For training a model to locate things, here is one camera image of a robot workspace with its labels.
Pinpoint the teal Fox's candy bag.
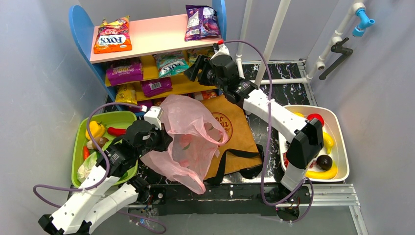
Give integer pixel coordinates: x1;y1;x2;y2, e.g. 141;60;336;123
153;51;189;78

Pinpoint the purple Fox's candy bag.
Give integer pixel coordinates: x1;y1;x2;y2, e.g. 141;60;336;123
184;4;221;41

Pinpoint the pink plastic grocery bag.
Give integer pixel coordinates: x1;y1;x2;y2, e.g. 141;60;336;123
141;94;229;194

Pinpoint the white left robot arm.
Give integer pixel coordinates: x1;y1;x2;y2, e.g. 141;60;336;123
38;120;173;235

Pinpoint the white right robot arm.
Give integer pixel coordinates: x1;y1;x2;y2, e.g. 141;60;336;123
184;55;324;191

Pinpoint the green yellow snack bag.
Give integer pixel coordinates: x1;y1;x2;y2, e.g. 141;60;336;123
187;47;215;67

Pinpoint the bottom magenta snack bag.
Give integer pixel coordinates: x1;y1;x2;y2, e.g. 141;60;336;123
128;100;153;113

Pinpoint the magenta Toor snack bag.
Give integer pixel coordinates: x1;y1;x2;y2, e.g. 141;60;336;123
105;58;143;86

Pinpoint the orange Fox's candy bag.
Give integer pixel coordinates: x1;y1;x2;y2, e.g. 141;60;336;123
93;15;133;54

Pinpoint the brown Trader Joe's tote bag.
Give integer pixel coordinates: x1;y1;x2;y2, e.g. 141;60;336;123
201;95;264;185

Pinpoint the orange white snack packet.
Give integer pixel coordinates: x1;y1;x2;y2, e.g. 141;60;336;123
193;90;218;101

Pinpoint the red chili pepper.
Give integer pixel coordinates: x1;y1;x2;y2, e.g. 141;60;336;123
107;127;127;137

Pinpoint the green vegetable tray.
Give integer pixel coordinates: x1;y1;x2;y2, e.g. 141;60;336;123
70;111;139;189

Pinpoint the brown mushroom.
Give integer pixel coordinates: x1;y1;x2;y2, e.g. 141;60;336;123
86;137;109;150

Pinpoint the small magenta snack packet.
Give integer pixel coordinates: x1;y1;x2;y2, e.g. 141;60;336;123
140;77;173;97

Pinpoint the yellow bell pepper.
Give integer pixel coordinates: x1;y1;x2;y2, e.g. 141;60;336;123
85;120;106;140

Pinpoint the blue pink yellow shelf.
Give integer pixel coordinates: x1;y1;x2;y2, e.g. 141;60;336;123
69;0;227;101

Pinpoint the orange carrot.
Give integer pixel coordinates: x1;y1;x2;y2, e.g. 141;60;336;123
83;145;90;160

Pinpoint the yellow lemon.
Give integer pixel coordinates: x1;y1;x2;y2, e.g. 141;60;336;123
294;112;305;118

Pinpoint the red apple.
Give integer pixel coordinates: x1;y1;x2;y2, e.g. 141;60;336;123
307;113;325;126

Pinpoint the red grape bunch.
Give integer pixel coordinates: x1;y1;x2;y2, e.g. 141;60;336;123
283;152;289;168

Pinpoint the yellow banana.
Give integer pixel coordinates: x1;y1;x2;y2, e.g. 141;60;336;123
306;164;338;180
323;132;335;154

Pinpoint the dark avocado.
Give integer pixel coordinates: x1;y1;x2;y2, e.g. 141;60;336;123
316;155;333;171

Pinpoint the white fruit tray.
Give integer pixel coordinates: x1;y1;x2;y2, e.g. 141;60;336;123
284;105;350;183

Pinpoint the blue pipe fitting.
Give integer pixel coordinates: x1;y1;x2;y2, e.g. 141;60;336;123
352;8;375;37

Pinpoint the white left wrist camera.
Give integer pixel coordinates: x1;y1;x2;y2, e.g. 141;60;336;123
141;105;163;129

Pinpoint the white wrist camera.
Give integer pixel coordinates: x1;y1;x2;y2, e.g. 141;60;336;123
211;40;230;59
141;105;163;129

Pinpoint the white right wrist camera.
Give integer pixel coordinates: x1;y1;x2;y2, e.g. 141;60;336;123
211;40;230;59

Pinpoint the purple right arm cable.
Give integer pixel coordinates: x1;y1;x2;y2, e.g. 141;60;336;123
218;39;315;224

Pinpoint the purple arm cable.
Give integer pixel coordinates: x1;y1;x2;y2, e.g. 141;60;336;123
218;39;315;224
32;102;166;235

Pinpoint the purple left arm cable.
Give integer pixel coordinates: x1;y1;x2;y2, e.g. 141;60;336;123
32;102;166;235

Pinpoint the white PVC pipe frame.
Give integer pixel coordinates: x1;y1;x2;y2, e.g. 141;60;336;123
226;0;366;83

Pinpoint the black wall lever handle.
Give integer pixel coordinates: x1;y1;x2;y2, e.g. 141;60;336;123
319;37;354;81

